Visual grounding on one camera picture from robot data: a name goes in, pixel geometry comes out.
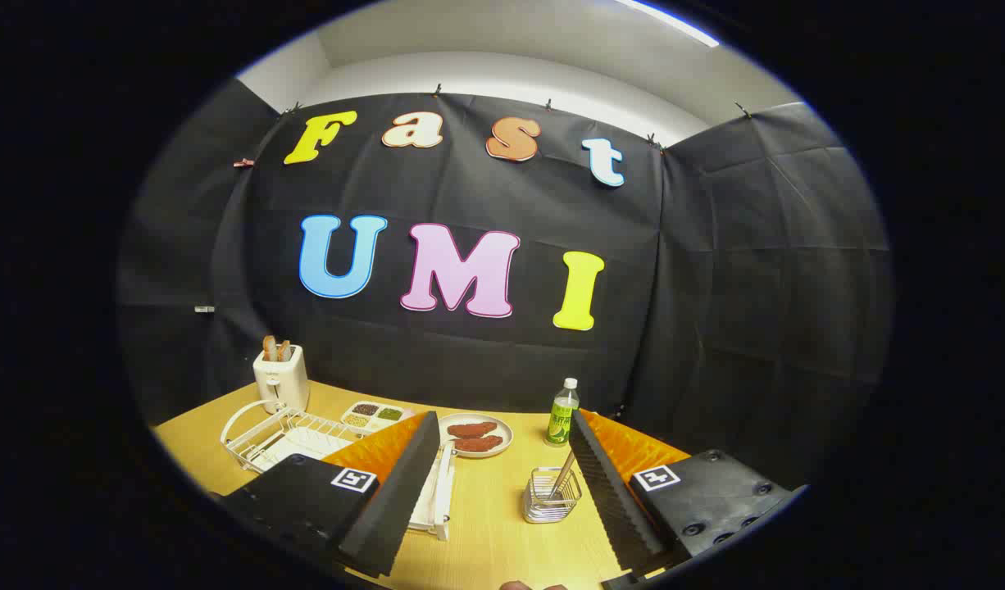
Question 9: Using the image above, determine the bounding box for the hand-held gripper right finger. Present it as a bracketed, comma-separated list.
[568, 410, 807, 579]

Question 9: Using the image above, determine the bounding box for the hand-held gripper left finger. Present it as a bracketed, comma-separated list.
[211, 411, 442, 579]

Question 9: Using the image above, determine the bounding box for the brown handled metal spoon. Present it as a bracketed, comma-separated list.
[549, 449, 578, 501]

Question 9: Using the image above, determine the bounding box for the silver wire basket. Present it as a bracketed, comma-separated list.
[523, 467, 583, 524]

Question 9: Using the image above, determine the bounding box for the white wire dish rack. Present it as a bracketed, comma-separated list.
[221, 399, 456, 542]

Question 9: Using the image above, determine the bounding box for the beige plate with sausages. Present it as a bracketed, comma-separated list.
[439, 412, 514, 458]

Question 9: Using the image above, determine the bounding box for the white divided seasoning tray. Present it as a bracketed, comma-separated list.
[341, 401, 414, 433]

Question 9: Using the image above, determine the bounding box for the green label drink bottle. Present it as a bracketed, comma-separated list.
[546, 378, 580, 447]

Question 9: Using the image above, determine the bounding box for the black backdrop cloth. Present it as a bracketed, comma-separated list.
[117, 78, 893, 484]

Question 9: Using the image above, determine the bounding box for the white toaster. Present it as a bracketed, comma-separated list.
[252, 344, 311, 413]

